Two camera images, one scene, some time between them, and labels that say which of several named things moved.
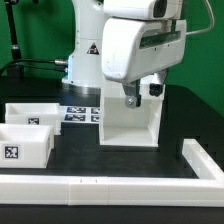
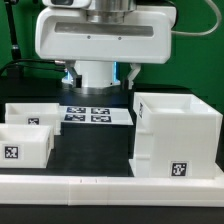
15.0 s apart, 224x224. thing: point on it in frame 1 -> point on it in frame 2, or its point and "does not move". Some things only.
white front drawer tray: (26, 146) does not move
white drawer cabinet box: (124, 127) -> (176, 136)
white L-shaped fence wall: (78, 190) does not move
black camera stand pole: (18, 71) does not move
